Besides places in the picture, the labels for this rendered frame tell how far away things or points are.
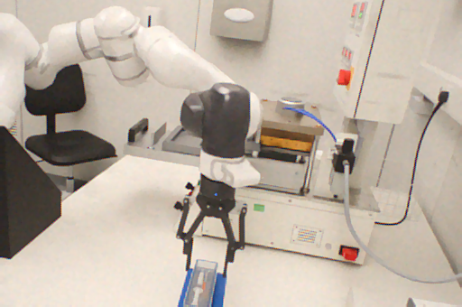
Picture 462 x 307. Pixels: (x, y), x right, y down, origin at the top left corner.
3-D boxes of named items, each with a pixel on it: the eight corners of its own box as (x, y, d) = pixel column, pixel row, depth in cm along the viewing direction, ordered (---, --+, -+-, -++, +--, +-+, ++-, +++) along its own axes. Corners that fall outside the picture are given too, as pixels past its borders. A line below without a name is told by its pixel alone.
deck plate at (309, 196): (359, 168, 148) (360, 165, 147) (380, 212, 116) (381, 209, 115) (222, 146, 154) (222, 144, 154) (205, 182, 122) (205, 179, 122)
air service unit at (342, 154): (339, 183, 118) (352, 129, 112) (346, 206, 104) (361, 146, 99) (318, 181, 118) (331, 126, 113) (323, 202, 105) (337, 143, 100)
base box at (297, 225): (346, 215, 154) (358, 168, 147) (364, 275, 119) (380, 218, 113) (194, 189, 161) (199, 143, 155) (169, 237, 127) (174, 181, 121)
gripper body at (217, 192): (240, 172, 95) (235, 211, 98) (201, 166, 95) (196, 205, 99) (238, 185, 88) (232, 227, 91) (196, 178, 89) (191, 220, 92)
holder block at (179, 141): (226, 140, 145) (227, 132, 145) (217, 159, 127) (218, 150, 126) (177, 132, 148) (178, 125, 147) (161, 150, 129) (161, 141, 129)
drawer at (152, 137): (230, 151, 148) (234, 128, 145) (221, 173, 127) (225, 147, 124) (144, 137, 152) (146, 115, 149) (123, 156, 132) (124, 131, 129)
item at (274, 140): (310, 137, 140) (318, 107, 137) (315, 159, 120) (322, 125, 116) (256, 129, 143) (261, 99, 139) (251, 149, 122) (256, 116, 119)
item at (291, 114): (332, 138, 142) (342, 97, 137) (344, 171, 114) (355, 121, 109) (256, 126, 146) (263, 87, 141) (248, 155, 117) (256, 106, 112)
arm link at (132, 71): (79, 12, 127) (139, -2, 124) (102, 61, 140) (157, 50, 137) (68, 51, 115) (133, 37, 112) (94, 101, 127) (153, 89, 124)
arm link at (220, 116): (211, 130, 103) (170, 132, 99) (219, 72, 98) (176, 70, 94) (254, 157, 88) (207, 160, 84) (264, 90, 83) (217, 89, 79)
